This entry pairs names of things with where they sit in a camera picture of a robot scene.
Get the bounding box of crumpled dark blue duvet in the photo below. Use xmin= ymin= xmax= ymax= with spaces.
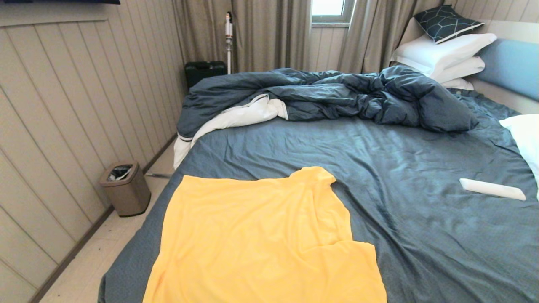
xmin=176 ymin=65 xmax=480 ymax=139

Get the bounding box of yellow t-shirt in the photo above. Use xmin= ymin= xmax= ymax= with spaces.
xmin=142 ymin=166 xmax=388 ymax=303

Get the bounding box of narrow beige curtain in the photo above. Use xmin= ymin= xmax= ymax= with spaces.
xmin=337 ymin=0 xmax=445 ymax=74

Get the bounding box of large white pillow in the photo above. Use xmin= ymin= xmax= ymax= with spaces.
xmin=392 ymin=33 xmax=498 ymax=78

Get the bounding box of brown metal trash bin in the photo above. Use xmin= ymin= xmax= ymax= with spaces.
xmin=99 ymin=162 xmax=152 ymax=218

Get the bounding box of window with grey frame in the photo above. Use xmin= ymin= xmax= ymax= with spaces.
xmin=311 ymin=0 xmax=355 ymax=24

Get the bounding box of dark blue bed sheet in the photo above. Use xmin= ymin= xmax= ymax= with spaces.
xmin=98 ymin=88 xmax=539 ymax=303

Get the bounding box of dark geometric pattern cushion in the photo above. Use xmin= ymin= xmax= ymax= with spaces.
xmin=413 ymin=5 xmax=485 ymax=45

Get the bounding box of small white pillow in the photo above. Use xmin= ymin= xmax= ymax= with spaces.
xmin=440 ymin=77 xmax=475 ymax=91

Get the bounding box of flat white pillow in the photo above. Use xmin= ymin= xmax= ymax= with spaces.
xmin=430 ymin=56 xmax=486 ymax=84

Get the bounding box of dark green hard case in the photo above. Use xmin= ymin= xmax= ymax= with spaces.
xmin=184 ymin=61 xmax=228 ymax=90

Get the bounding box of white duvet lining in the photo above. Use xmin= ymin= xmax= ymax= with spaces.
xmin=173 ymin=93 xmax=289 ymax=170

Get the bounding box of long white remote control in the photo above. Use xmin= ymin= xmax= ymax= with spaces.
xmin=459 ymin=178 xmax=527 ymax=201

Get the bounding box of wide beige curtain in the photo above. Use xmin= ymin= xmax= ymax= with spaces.
xmin=172 ymin=0 xmax=312 ymax=74

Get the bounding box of white stick vacuum cleaner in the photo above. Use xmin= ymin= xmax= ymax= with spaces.
xmin=224 ymin=11 xmax=234 ymax=74

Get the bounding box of beige headboard frame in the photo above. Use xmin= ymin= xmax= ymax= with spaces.
xmin=398 ymin=17 xmax=539 ymax=115

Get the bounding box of light blue headboard pad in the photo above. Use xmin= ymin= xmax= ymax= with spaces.
xmin=476 ymin=39 xmax=539 ymax=101

